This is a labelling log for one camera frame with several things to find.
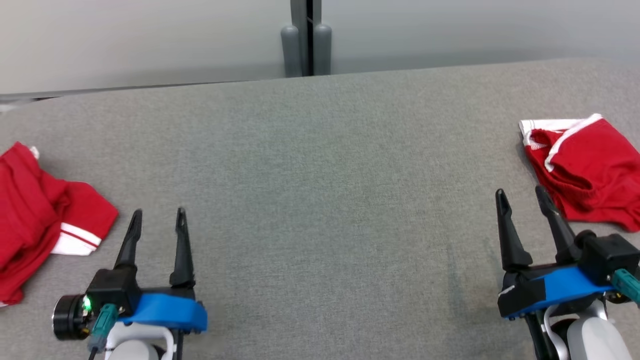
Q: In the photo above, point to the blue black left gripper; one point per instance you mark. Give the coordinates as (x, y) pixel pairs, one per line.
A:
(165, 310)

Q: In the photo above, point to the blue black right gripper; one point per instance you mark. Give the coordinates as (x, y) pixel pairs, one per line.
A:
(560, 287)

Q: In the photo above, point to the red white Bulls shorts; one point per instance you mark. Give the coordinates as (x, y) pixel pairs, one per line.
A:
(590, 170)

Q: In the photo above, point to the red white basketball jersey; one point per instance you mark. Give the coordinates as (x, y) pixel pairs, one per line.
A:
(30, 215)

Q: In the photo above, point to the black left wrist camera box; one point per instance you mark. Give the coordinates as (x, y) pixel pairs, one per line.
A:
(112, 290)

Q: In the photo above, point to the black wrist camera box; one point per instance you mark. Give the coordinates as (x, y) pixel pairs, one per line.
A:
(112, 290)
(607, 252)

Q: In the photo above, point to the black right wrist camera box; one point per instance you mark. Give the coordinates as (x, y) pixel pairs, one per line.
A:
(607, 252)

